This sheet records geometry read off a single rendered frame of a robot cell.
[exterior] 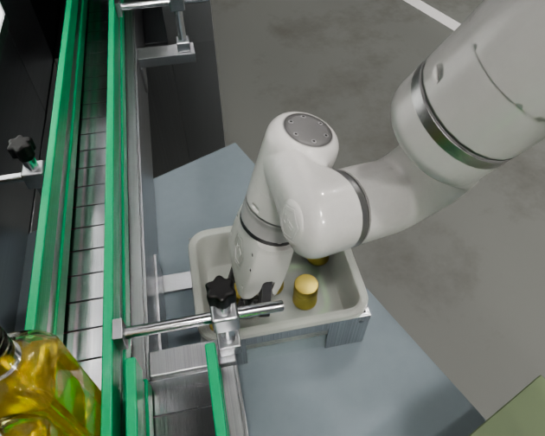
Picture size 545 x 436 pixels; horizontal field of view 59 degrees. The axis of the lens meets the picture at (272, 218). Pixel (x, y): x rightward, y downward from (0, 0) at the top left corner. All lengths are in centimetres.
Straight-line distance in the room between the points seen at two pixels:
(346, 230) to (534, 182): 178
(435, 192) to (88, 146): 54
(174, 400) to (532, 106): 43
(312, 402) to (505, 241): 134
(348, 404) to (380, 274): 104
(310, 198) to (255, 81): 200
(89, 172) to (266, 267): 33
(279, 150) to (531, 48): 25
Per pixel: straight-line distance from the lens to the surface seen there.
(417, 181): 46
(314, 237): 41
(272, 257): 54
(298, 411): 68
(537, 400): 68
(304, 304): 70
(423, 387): 71
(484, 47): 29
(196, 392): 55
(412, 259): 175
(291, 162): 44
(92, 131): 83
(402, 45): 274
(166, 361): 57
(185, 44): 101
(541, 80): 28
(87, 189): 74
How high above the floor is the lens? 140
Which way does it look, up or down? 51 degrees down
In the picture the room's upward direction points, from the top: straight up
